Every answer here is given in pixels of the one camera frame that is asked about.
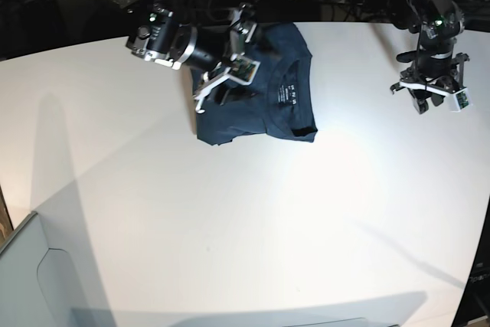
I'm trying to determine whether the grey partition panel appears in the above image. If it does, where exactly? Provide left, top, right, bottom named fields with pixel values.
left=1, top=212, right=116, bottom=326

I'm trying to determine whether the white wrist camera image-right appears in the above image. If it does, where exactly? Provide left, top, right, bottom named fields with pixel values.
left=447, top=88, right=472, bottom=113

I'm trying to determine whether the dark blue T-shirt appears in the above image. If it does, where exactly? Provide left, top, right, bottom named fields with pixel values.
left=196, top=23, right=318, bottom=146

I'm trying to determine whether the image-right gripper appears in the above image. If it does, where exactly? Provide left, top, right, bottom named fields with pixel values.
left=390, top=53, right=469, bottom=115

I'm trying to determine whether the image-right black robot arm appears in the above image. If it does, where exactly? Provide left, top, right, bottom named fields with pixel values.
left=390, top=0, right=472, bottom=115

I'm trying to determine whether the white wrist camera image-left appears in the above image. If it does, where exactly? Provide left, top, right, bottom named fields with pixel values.
left=227, top=55, right=260, bottom=86

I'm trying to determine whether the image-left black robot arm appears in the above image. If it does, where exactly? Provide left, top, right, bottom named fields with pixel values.
left=113, top=0, right=260, bottom=113

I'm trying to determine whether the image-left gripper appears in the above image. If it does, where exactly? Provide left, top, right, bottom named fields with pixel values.
left=187, top=3, right=257, bottom=113

